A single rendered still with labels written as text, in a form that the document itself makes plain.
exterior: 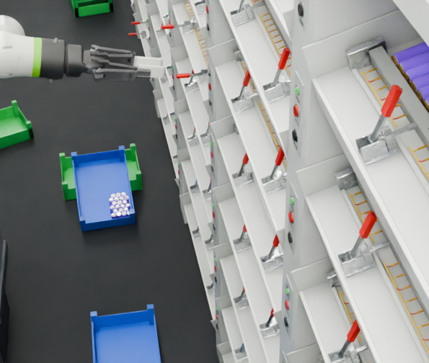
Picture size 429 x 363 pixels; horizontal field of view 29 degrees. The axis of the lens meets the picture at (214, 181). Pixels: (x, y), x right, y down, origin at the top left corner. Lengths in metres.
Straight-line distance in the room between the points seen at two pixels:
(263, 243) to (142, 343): 1.08
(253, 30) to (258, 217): 0.41
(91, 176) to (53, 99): 0.71
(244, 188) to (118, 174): 1.43
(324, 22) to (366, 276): 0.33
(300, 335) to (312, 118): 0.45
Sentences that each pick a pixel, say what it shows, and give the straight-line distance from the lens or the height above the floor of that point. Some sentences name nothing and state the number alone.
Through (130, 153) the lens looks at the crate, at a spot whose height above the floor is 0.04.
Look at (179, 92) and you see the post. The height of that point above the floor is 0.58.
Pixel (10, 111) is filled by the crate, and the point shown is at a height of 0.03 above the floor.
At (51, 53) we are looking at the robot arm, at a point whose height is 1.10.
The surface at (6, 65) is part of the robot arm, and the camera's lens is 1.98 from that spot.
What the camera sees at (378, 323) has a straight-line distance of 1.06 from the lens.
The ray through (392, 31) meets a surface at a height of 1.55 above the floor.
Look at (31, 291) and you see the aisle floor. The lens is 2.95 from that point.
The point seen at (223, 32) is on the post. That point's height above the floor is 1.17.
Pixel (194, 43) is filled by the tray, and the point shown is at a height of 0.90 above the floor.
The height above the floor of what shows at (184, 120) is 0.50.
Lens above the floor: 2.08
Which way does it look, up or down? 39 degrees down
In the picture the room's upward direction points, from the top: 2 degrees counter-clockwise
